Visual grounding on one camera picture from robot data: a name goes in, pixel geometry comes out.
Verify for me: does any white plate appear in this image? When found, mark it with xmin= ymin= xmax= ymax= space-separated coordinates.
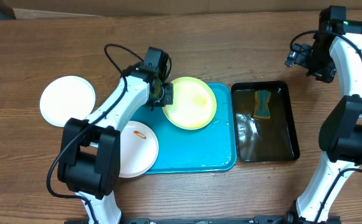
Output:
xmin=39 ymin=76 xmax=96 ymax=127

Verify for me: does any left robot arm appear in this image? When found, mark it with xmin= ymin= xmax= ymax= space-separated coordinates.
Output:
xmin=46 ymin=47 xmax=173 ymax=223

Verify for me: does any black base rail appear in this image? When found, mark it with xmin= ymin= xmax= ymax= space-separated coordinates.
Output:
xmin=64 ymin=214 xmax=342 ymax=224

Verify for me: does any yellow green sponge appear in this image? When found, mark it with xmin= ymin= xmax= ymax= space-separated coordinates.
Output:
xmin=253 ymin=90 xmax=271 ymax=119

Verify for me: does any pink-white plate with stain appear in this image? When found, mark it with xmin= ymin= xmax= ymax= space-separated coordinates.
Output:
xmin=119 ymin=121 xmax=160 ymax=178

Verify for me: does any cardboard board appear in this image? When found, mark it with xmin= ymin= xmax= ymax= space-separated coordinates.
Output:
xmin=4 ymin=0 xmax=362 ymax=16

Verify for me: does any yellow-green plate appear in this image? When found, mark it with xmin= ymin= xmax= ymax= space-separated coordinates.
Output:
xmin=163 ymin=77 xmax=217 ymax=130

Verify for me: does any teal plastic tray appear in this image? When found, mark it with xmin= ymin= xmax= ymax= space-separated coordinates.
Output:
xmin=131 ymin=83 xmax=237 ymax=174

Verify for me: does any black water basin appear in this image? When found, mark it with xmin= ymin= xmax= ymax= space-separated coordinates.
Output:
xmin=231 ymin=81 xmax=300 ymax=162

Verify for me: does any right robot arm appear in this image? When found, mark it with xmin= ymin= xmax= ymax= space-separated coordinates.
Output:
xmin=282 ymin=6 xmax=362 ymax=223

